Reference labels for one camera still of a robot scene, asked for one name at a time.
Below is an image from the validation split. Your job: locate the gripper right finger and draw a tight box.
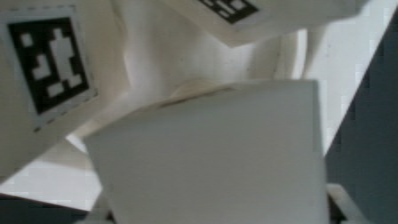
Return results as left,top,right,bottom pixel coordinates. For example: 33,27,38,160
326,184,372,224

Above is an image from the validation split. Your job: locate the white stool leg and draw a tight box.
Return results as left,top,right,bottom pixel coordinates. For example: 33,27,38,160
83,81,328,224
159,0,371,47
0,0,129,183

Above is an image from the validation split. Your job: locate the white round stool seat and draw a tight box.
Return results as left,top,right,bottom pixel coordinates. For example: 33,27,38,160
0,0,398,210

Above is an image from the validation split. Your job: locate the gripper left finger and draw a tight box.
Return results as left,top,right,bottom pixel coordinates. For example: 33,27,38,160
85,209,115,224

